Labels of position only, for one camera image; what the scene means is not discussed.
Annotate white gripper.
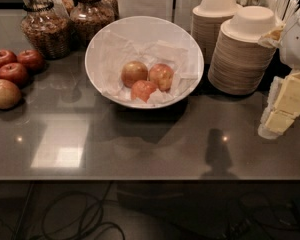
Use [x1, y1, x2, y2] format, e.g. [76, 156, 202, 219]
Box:
[258, 71, 300, 140]

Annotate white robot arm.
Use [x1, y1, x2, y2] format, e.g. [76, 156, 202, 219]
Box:
[258, 8, 300, 139]

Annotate white ceramic bowl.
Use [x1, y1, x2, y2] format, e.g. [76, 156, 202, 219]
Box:
[85, 16, 204, 109]

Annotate red apple back right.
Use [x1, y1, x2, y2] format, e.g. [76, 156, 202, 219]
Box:
[17, 49, 45, 72]

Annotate red apple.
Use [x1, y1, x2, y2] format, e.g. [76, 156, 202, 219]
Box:
[0, 62, 29, 87]
[17, 49, 45, 72]
[0, 49, 17, 68]

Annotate red apple middle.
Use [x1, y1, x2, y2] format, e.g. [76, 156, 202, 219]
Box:
[0, 62, 29, 87]

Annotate yellowish apple front left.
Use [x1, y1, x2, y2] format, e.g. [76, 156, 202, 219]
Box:
[0, 79, 22, 109]

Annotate red apple back left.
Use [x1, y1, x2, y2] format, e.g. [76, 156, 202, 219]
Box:
[0, 49, 17, 68]

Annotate front stack paper bowls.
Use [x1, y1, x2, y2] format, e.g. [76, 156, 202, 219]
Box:
[208, 6, 276, 95]

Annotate stack paper bowls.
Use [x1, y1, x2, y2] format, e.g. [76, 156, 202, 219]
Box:
[208, 6, 276, 95]
[191, 0, 241, 64]

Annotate back stack paper bowls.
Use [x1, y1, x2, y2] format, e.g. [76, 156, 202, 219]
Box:
[191, 0, 241, 64]

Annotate black power strip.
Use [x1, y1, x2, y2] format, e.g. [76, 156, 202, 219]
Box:
[225, 219, 252, 240]

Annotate white paper liner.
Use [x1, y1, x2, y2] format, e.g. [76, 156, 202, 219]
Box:
[85, 30, 204, 109]

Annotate middle glass cereal jar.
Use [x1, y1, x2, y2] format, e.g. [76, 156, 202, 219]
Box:
[70, 0, 115, 46]

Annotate glass cereal jar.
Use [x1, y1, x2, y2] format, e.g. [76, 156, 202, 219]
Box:
[70, 0, 115, 46]
[20, 0, 71, 59]

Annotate left glass cereal jar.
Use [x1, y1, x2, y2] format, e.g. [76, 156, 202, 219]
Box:
[20, 0, 71, 59]

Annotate black floor cable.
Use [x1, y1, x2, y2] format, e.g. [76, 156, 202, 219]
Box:
[0, 181, 126, 240]

